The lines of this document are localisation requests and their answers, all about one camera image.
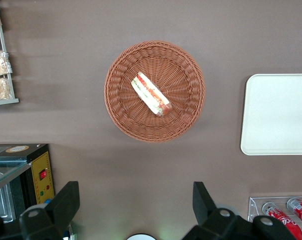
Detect grey wire snack rack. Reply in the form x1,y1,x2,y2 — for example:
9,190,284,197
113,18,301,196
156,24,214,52
0,0,20,107

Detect clear acrylic can holder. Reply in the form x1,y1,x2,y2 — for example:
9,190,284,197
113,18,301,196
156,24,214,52
247,196,302,240

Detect round brown wicker basket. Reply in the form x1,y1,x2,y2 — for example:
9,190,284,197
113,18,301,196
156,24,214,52
104,40,206,143

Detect white rectangular tray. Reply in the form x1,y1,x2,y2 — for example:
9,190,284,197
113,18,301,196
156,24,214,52
240,73,302,156

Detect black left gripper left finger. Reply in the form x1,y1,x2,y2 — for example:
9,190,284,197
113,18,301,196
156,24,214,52
19,181,81,240

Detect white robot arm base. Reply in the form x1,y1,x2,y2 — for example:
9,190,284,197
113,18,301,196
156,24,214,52
127,233,156,240

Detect black glass food warmer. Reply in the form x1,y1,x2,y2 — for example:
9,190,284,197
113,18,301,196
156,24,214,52
0,143,56,240

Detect steel food pan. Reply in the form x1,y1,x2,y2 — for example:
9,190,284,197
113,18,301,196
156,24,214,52
0,171,17,223

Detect triangle sandwich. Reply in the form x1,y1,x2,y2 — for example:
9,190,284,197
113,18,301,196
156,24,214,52
130,71,173,118

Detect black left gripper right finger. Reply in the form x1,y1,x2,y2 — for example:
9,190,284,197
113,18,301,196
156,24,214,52
182,181,253,240

